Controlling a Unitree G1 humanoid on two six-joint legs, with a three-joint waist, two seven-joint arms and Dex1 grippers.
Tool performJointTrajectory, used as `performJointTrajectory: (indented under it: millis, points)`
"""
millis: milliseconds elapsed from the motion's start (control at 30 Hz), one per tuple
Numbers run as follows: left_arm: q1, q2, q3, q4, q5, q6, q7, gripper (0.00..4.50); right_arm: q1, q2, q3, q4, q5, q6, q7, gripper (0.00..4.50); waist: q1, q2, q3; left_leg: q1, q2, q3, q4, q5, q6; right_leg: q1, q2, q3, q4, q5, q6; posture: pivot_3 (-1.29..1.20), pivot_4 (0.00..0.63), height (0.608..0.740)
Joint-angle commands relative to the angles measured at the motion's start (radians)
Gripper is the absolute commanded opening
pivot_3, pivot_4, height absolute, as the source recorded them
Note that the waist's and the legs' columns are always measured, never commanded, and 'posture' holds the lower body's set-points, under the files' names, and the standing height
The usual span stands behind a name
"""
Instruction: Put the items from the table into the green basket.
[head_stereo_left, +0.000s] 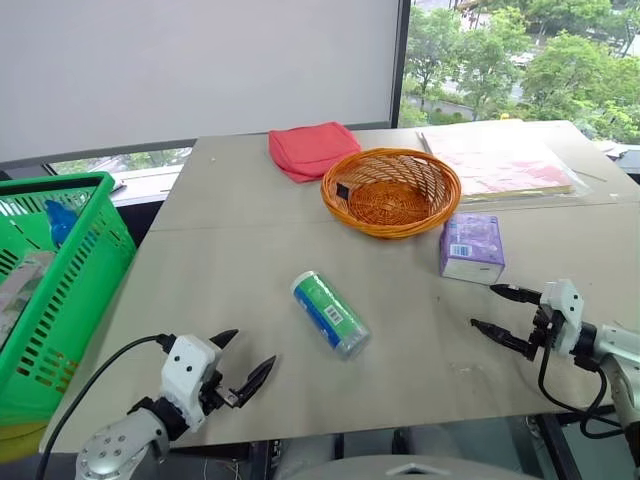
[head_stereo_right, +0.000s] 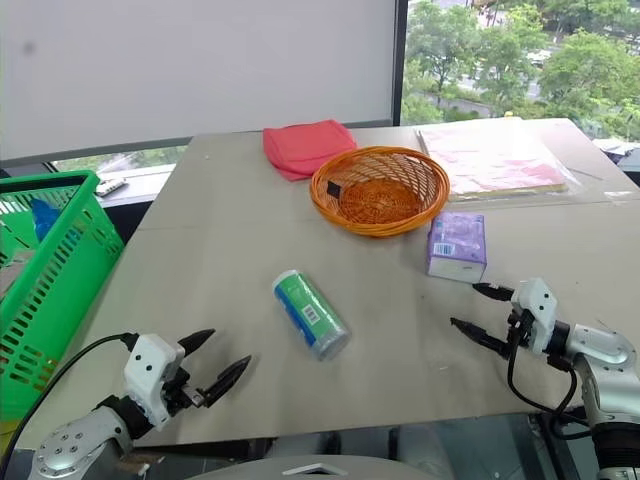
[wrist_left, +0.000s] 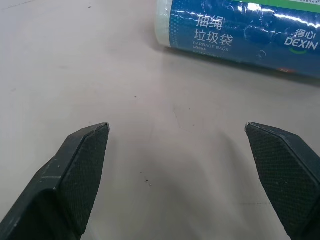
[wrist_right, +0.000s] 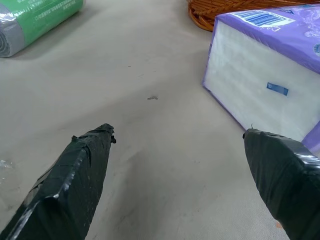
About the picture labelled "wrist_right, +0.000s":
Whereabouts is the brown wicker basket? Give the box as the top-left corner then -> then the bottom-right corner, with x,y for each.
187,0 -> 320,32

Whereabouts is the purple tissue pack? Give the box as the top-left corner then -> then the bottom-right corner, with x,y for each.
201,5 -> 320,156

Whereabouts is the green garbage bag roll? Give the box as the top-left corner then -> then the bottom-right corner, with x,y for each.
0,0 -> 86,59

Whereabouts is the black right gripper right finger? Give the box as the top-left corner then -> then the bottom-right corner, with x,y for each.
242,128 -> 320,240

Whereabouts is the clear plastic wrapper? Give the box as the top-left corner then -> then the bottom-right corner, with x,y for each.
0,159 -> 14,176

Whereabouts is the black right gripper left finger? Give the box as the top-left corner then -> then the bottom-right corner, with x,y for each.
0,123 -> 118,240

